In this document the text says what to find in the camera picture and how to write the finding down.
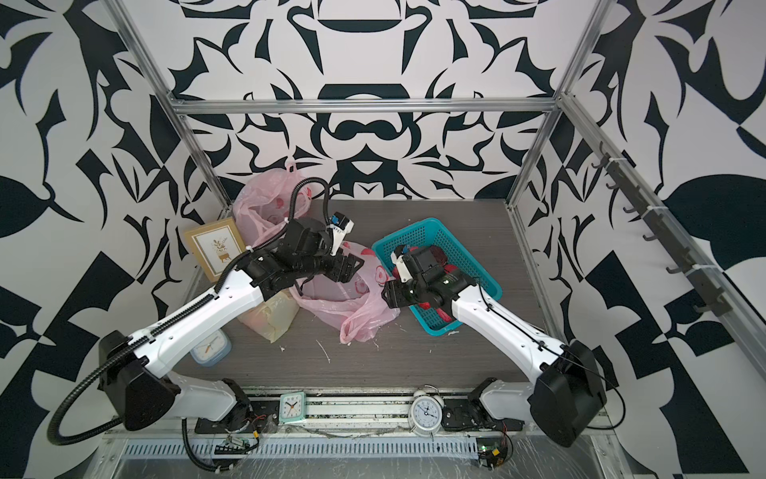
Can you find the dark maroon fruit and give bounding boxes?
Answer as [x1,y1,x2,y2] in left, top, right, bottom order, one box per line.
[430,245,449,265]

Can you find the teal plastic basket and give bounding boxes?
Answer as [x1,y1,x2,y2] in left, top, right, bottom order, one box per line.
[372,218,503,336]

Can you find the large pink plastic bag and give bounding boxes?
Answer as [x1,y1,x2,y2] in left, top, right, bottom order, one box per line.
[233,159,304,247]

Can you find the small pink plastic bag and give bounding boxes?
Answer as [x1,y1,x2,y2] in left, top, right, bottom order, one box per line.
[289,241,400,344]

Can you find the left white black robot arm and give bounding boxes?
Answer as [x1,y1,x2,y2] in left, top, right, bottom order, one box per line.
[99,213,364,432]

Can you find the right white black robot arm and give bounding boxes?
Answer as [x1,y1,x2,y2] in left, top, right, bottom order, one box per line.
[381,245,608,447]

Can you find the yellow plastic bag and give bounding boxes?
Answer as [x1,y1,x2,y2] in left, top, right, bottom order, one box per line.
[237,291,300,343]

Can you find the blue square timer clock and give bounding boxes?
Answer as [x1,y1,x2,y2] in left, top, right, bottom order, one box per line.
[190,329,233,367]

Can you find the round silver alarm clock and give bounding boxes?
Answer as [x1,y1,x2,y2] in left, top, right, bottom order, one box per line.
[408,389,445,437]

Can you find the small teal square clock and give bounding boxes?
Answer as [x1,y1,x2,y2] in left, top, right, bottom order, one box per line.
[278,391,306,424]

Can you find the right circuit board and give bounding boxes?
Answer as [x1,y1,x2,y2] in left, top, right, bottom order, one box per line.
[478,438,515,470]

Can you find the circuit board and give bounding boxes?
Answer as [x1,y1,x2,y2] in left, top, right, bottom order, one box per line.
[215,431,261,456]
[478,438,515,470]

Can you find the left circuit board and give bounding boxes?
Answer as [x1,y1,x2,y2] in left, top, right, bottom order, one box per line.
[215,431,261,456]

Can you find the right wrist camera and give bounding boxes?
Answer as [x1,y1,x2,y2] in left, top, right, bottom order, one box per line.
[391,251,413,283]

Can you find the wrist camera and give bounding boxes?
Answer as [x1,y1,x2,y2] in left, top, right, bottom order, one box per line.
[391,251,413,283]
[328,213,354,255]

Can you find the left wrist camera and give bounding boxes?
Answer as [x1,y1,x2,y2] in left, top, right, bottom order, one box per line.
[328,213,354,255]

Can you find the wooden picture frame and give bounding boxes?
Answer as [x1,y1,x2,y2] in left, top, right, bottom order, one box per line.
[183,218,245,281]

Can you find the white slotted cable duct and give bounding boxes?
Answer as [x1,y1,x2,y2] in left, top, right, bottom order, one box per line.
[122,436,479,460]

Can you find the wall hook rail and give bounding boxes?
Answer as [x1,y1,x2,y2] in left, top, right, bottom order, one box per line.
[594,143,734,319]

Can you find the black corrugated cable hose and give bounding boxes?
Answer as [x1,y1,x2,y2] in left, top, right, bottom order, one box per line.
[46,176,334,473]

